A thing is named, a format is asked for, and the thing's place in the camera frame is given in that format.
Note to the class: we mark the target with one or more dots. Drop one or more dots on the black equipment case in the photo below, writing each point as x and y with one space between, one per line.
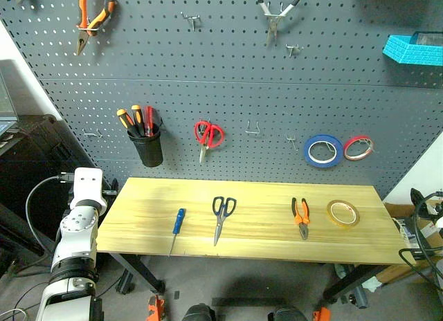
38 151

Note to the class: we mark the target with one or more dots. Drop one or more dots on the grey laptop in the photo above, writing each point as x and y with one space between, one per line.
5 103

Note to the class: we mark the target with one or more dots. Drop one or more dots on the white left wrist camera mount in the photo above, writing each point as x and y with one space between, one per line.
88 187

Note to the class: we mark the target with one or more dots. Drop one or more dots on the red tape roll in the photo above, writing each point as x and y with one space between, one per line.
347 151

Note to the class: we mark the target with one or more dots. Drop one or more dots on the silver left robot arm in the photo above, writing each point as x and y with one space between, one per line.
74 231

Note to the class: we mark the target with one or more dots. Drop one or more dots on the dark rounded shape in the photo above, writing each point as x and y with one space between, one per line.
286 314
199 313

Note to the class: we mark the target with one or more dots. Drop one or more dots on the metal pegboard hook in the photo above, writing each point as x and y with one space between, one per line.
291 142
92 133
252 130
190 19
293 50

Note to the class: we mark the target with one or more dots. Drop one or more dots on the yellow tape roll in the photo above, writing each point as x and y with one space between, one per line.
332 218

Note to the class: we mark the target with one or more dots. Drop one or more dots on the orange black combination pliers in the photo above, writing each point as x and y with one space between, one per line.
302 221

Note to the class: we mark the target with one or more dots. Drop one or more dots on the brown cardboard box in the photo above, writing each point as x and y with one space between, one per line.
401 227

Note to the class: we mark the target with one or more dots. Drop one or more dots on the grey metal pegboard wall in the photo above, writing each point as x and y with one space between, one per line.
242 75

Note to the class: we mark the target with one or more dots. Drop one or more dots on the orange black long-nose pliers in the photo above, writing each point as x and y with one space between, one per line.
83 13

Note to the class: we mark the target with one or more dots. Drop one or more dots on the blue tape roll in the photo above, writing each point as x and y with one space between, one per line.
308 151

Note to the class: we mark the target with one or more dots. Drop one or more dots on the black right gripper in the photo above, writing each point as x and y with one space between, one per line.
417 197

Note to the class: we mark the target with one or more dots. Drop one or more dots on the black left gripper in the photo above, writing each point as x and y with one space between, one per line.
110 189

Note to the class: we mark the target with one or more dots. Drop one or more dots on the black metal table leg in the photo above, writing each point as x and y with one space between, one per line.
356 281
138 269

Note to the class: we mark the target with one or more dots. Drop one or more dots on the orange black clamp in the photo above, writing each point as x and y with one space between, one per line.
322 314
155 309

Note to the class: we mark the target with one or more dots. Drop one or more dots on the black flat floor bar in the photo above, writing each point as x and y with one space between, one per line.
245 301

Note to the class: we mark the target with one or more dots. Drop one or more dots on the black cup holder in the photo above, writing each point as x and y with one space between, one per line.
148 149

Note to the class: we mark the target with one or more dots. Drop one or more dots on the blue brick-pattern box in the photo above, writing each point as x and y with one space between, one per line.
412 53

